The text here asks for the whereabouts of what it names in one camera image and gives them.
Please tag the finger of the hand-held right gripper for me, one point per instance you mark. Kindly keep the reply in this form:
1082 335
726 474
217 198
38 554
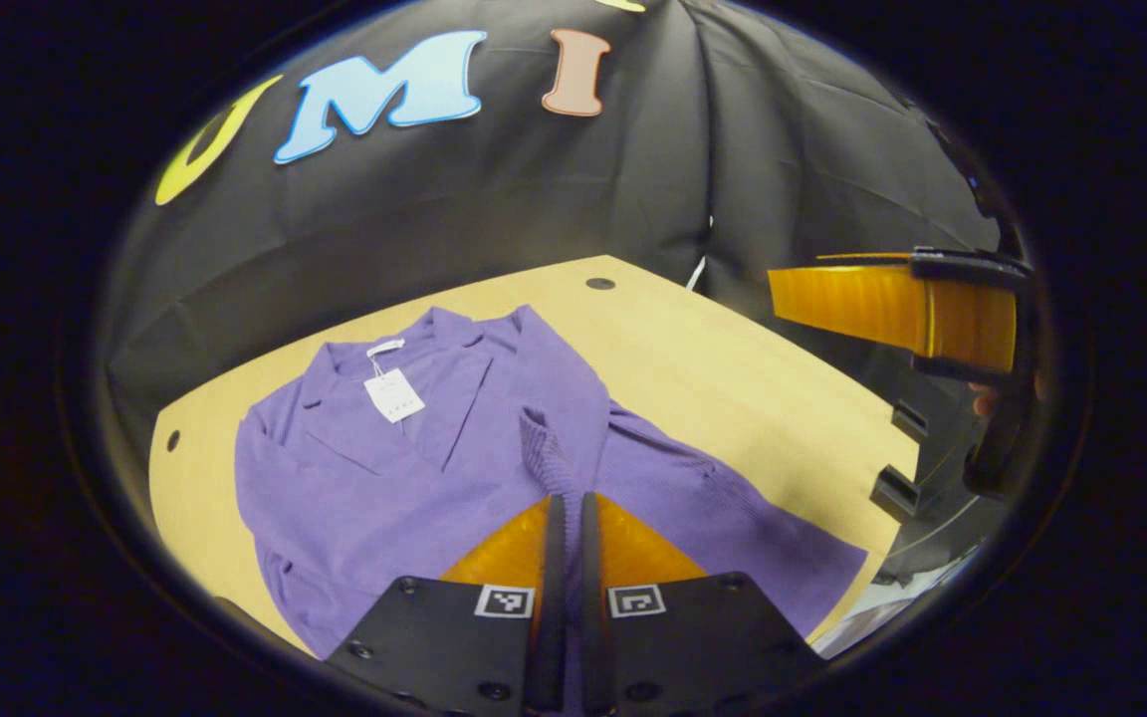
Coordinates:
872 256
862 304

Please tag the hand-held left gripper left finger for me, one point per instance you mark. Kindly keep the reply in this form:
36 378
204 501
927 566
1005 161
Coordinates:
556 558

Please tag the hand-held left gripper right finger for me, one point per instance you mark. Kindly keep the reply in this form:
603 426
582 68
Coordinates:
588 558

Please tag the purple jacket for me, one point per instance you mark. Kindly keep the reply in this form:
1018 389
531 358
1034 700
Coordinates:
384 498

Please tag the black table clamp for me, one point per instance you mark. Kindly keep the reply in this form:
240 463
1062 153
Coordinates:
894 493
912 420

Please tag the white paper hang tag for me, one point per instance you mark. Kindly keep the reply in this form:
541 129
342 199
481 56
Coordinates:
394 395

